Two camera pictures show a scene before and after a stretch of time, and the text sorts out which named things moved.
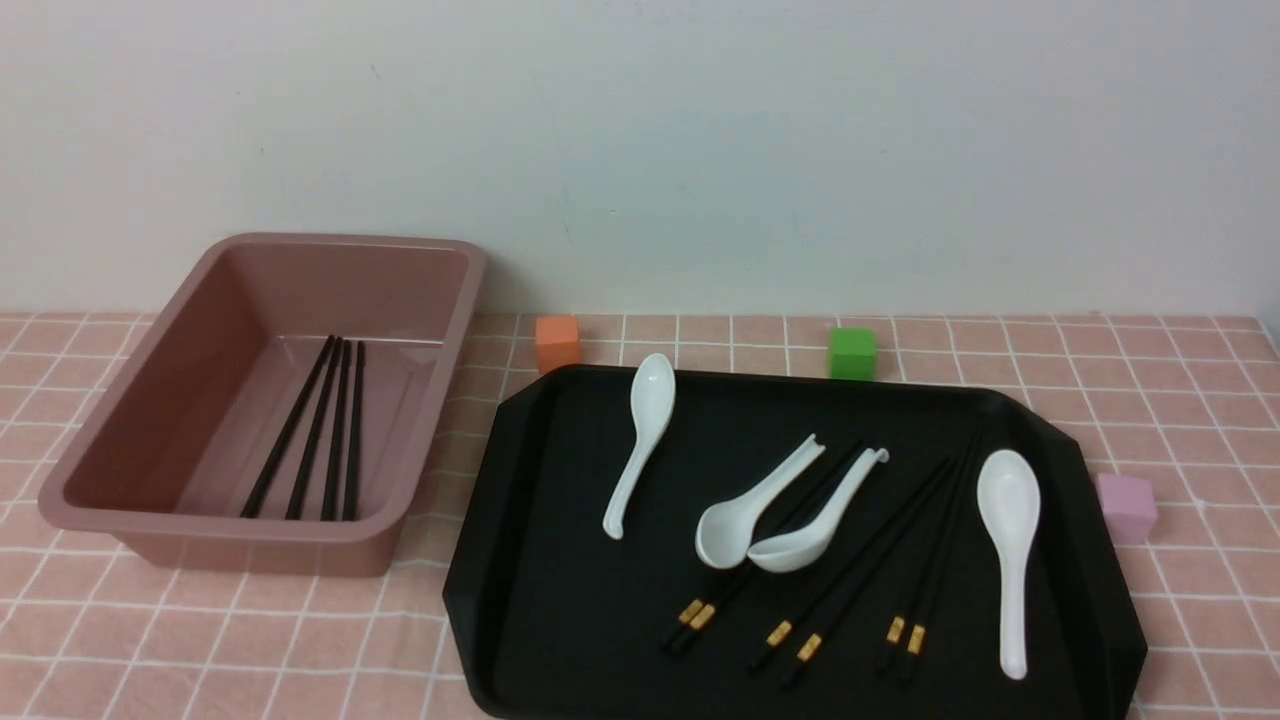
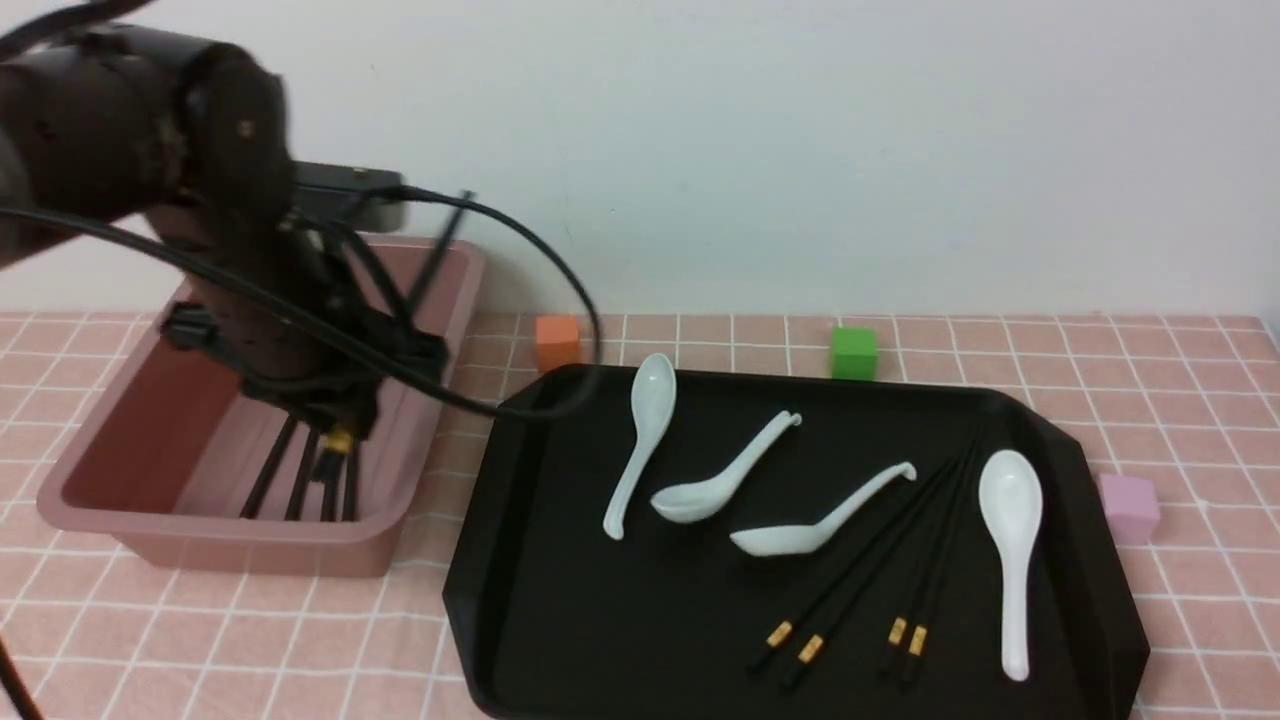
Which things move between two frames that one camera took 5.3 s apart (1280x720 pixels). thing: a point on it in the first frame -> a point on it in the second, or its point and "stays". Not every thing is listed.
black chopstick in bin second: x=301 y=484 stays
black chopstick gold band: x=683 y=628 -> x=338 y=444
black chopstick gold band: x=750 y=573 -> x=338 y=443
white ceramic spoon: x=724 y=530 -> x=693 y=501
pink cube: x=1130 y=506 stays
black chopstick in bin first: x=253 y=501 stays
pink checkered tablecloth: x=87 y=633 stays
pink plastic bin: x=278 y=408 stays
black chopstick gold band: x=790 y=676 stays
